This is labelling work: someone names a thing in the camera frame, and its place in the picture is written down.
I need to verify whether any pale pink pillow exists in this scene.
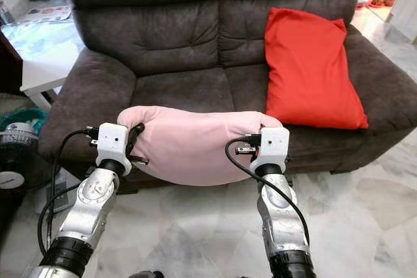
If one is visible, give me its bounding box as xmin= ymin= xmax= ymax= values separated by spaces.
xmin=117 ymin=105 xmax=284 ymax=186

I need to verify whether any red pillow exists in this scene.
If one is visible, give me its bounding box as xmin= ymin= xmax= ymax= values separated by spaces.
xmin=265 ymin=7 xmax=369 ymax=130

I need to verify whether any dark brown suede sofa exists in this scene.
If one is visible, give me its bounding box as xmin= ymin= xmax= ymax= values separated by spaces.
xmin=38 ymin=0 xmax=417 ymax=194

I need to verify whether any printed floor mat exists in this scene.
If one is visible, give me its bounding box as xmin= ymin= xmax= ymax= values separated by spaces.
xmin=16 ymin=5 xmax=72 ymax=25

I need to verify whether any white fan base panel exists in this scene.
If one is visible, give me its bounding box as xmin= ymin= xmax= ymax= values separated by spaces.
xmin=35 ymin=167 xmax=83 ymax=215

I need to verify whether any teal plastic basket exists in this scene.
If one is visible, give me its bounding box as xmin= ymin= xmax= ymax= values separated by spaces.
xmin=7 ymin=107 xmax=48 ymax=129

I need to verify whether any white low table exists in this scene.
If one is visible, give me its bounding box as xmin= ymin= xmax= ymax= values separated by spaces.
xmin=20 ymin=40 xmax=85 ymax=111

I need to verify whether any dark wooden cabinet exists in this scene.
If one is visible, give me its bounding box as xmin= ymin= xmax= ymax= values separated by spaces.
xmin=0 ymin=31 xmax=23 ymax=96

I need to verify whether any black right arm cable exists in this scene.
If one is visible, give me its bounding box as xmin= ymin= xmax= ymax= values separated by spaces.
xmin=225 ymin=133 xmax=311 ymax=247

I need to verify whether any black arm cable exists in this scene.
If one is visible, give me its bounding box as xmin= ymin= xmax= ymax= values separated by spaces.
xmin=37 ymin=128 xmax=102 ymax=257
xmin=225 ymin=133 xmax=311 ymax=247

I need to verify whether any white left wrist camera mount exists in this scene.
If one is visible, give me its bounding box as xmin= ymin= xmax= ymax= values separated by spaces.
xmin=96 ymin=122 xmax=132 ymax=176

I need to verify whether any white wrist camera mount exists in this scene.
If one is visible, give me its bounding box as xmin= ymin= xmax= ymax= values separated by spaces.
xmin=96 ymin=122 xmax=132 ymax=176
xmin=249 ymin=126 xmax=291 ymax=174

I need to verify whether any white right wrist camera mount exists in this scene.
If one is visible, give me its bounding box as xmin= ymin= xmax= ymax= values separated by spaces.
xmin=249 ymin=126 xmax=291 ymax=174

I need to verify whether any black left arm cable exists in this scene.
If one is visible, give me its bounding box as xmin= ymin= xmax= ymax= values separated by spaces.
xmin=37 ymin=128 xmax=102 ymax=257

